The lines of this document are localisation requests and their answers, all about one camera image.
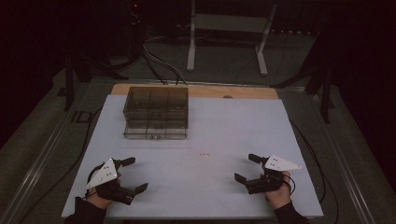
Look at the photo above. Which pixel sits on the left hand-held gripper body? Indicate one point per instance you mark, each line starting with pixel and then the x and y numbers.
pixel 107 174

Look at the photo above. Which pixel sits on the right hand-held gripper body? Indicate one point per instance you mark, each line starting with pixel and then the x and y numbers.
pixel 267 183

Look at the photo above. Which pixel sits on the clear smoky plastic drawer box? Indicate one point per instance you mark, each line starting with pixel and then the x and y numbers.
pixel 155 113

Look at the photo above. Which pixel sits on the person's right hand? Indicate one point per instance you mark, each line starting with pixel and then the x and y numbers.
pixel 280 198

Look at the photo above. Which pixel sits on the person's left hand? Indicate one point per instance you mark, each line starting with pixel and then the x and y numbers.
pixel 100 202

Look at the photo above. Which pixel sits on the white table mat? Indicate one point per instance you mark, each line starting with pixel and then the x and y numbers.
pixel 199 130

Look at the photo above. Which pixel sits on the black stand with red light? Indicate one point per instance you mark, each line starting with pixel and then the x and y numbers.
pixel 136 28

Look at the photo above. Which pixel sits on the metal floor rail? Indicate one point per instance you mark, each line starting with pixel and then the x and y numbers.
pixel 37 174
pixel 341 161

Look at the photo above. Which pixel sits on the black stand frame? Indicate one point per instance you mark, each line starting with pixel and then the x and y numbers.
pixel 326 99
pixel 69 87

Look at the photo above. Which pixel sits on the white metal stand frame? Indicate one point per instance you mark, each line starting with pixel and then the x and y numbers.
pixel 229 23

